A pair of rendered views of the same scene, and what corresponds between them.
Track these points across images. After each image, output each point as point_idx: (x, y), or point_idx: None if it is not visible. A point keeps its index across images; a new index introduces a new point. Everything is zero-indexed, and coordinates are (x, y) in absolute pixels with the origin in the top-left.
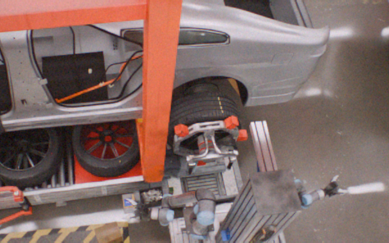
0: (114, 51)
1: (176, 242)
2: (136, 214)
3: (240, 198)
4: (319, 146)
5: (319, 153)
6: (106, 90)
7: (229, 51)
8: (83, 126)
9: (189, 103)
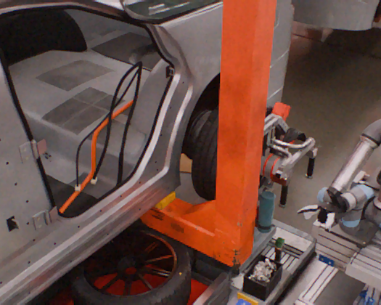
0: (49, 160)
1: (360, 274)
2: (334, 211)
3: None
4: (318, 164)
5: (325, 169)
6: (88, 195)
7: None
8: (85, 276)
9: None
